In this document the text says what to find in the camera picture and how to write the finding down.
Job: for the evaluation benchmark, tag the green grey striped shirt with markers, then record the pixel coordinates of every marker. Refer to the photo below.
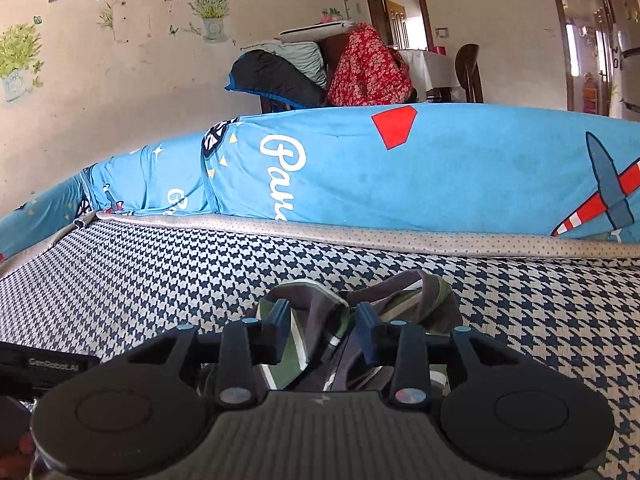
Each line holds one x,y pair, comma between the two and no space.
320,320

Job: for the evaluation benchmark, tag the houndstooth bed mat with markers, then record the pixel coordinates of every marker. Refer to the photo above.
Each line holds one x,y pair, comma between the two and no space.
150,285

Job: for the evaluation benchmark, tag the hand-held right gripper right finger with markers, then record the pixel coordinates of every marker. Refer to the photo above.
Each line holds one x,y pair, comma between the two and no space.
365,335

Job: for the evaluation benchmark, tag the light green pillow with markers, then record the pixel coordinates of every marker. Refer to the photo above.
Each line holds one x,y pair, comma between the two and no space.
305,60

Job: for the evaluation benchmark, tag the white tablecloth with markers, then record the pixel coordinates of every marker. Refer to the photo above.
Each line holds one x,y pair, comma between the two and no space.
430,70

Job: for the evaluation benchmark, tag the blue printed quilt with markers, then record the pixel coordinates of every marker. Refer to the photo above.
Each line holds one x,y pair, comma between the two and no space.
450,175

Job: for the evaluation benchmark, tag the white flat cushion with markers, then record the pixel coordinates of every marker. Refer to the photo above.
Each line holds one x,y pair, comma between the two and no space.
310,32

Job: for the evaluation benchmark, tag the white light switch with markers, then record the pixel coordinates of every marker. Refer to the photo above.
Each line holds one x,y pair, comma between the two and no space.
443,32

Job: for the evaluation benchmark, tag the green plant wall sticker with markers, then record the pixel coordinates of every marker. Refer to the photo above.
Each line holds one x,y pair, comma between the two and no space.
20,55

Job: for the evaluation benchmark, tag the red floral cloth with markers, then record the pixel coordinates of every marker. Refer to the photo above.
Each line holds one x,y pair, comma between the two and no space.
370,70

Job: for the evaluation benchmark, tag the grey refrigerator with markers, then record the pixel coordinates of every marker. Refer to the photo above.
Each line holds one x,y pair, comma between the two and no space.
627,60

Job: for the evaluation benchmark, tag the black pillow blue trim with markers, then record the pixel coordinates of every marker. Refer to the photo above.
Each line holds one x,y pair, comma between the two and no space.
275,77

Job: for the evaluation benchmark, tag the lavender pot wall sticker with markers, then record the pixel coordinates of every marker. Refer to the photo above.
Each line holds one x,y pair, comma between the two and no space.
212,15

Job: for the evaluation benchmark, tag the dark wooden chair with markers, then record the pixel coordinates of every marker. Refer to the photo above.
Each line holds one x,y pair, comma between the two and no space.
467,65

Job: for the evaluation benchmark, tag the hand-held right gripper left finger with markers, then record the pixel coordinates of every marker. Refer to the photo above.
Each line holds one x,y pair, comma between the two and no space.
280,330

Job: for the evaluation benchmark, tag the brown wooden door frame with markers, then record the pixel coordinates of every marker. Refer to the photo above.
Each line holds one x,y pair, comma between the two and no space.
425,15
559,35

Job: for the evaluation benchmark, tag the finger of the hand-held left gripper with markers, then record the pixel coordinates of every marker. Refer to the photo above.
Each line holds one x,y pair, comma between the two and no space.
45,365

